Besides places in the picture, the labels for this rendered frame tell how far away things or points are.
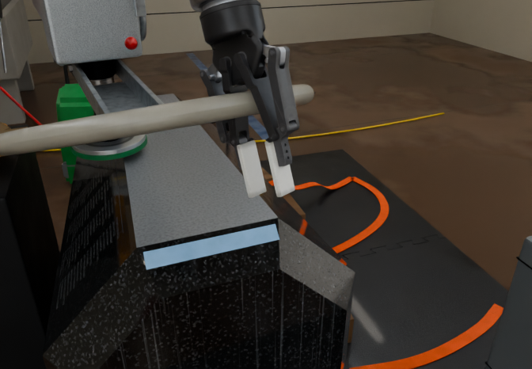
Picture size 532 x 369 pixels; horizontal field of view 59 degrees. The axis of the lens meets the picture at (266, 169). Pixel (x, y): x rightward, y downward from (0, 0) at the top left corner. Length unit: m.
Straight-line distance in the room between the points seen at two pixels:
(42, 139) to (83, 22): 0.73
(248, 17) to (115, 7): 0.77
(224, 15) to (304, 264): 0.74
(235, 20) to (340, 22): 6.58
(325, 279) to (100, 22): 0.86
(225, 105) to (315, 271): 0.71
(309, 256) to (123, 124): 0.74
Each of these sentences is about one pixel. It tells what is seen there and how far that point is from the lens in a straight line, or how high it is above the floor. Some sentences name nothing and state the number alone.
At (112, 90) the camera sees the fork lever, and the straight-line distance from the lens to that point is 1.27.
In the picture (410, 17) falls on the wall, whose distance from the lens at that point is 7.75.
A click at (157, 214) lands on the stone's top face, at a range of 1.15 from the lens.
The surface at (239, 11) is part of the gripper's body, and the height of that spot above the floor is 1.32.
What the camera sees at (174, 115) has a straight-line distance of 0.53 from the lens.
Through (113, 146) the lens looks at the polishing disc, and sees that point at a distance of 1.41.
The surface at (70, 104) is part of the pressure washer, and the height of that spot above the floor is 0.50.
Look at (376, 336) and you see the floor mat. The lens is 1.96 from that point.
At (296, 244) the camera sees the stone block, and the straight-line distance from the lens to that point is 1.15.
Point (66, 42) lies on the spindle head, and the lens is 1.30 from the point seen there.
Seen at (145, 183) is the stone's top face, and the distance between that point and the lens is 1.30.
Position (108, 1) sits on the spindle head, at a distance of 1.30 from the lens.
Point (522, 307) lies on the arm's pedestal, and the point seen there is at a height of 0.63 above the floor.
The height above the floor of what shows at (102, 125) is 1.21.
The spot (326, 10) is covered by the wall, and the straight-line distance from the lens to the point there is 6.99.
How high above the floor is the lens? 1.40
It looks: 27 degrees down
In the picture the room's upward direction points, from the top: straight up
